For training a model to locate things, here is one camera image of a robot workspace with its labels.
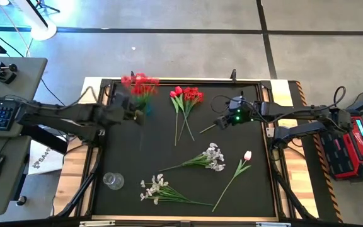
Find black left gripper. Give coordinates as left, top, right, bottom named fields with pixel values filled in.
left=105, top=98, right=146, bottom=125

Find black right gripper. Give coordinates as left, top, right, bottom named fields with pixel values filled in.
left=213, top=102, right=260, bottom=131

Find red small-blossom flower bunch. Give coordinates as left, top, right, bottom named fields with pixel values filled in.
left=120, top=73, right=160, bottom=110
left=177, top=86, right=205, bottom=142

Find white artificial flower bunch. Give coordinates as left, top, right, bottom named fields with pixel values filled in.
left=159, top=143, right=226, bottom=173
left=139, top=173, right=214, bottom=207

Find clear glass vase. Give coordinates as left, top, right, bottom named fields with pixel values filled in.
left=103, top=172, right=125, bottom=190

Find black table mat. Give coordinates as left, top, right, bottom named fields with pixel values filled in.
left=93, top=83, right=279, bottom=218

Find black mat with hazard stripe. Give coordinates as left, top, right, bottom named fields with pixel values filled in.
left=288, top=80, right=343, bottom=223

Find white printed bag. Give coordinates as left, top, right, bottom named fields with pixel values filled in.
left=28, top=140, right=64, bottom=176

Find white stand with black pole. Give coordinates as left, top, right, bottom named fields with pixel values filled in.
left=9, top=0, right=58, bottom=42

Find red and black toolbox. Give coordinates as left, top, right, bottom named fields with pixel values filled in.
left=320, top=115, right=363, bottom=181

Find black tripod legs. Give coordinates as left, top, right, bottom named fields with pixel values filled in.
left=35, top=0, right=61, bottom=14

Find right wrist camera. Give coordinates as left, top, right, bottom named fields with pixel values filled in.
left=228, top=95, right=246, bottom=110

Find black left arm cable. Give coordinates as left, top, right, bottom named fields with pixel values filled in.
left=58, top=84, right=99, bottom=110

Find black aluminium table frame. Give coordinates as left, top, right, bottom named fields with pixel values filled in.
left=50, top=77, right=320, bottom=221

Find silver metal bracket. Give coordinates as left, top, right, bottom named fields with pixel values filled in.
left=256, top=222, right=292, bottom=227
left=79, top=220, right=116, bottom=227

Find white floor cable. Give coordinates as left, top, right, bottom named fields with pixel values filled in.
left=0, top=1, right=33, bottom=58

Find black floor cable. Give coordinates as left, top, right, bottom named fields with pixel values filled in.
left=0, top=22, right=25, bottom=58

